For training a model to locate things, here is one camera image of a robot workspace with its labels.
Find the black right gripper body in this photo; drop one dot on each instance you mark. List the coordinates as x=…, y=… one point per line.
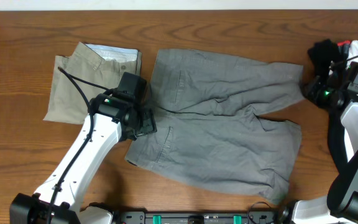
x=321, y=94

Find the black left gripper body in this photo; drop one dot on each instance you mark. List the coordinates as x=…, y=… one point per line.
x=148, y=121

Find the grey shorts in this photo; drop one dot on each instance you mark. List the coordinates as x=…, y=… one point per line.
x=211, y=133

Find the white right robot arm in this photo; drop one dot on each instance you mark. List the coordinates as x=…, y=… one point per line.
x=340, y=205

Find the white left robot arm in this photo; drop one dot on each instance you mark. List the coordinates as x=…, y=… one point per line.
x=59, y=198

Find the red black garment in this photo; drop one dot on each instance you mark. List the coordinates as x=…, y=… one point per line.
x=344, y=48

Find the folded khaki shorts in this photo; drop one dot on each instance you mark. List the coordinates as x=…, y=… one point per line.
x=97, y=68

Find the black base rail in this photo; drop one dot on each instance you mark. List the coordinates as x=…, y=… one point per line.
x=263, y=217

